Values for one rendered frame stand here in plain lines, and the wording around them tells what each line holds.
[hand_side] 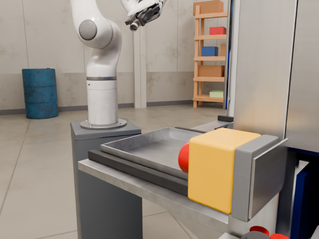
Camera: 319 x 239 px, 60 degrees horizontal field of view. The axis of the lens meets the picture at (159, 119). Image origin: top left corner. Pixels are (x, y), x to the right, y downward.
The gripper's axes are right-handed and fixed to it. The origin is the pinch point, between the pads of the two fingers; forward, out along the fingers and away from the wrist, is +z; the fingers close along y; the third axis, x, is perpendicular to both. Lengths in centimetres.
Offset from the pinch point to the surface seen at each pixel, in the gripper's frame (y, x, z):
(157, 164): -6.7, -18.0, 42.9
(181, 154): -20, -5, 57
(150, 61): 240, -212, -550
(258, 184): -28, -6, 62
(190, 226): -9, -31, 48
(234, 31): -20, -35, -58
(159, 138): 3.5, -29.4, 19.3
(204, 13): 80, -167, -601
